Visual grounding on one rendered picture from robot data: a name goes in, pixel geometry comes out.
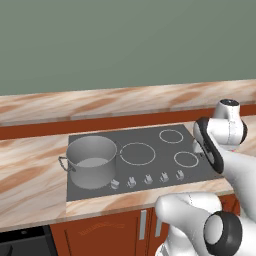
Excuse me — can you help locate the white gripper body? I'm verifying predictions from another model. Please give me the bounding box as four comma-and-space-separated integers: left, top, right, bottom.
193, 139, 205, 156

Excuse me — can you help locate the grey metal pot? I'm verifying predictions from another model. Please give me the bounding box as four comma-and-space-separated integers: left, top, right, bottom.
58, 134, 119, 190

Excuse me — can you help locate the grey hob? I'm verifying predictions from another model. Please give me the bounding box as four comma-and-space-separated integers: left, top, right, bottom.
65, 123, 223, 203

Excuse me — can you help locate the black appliance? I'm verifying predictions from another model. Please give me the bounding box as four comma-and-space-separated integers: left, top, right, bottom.
0, 225, 59, 256

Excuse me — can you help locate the silver cupboard handle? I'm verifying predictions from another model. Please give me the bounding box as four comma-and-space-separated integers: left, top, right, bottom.
138, 209, 148, 241
154, 216, 163, 239

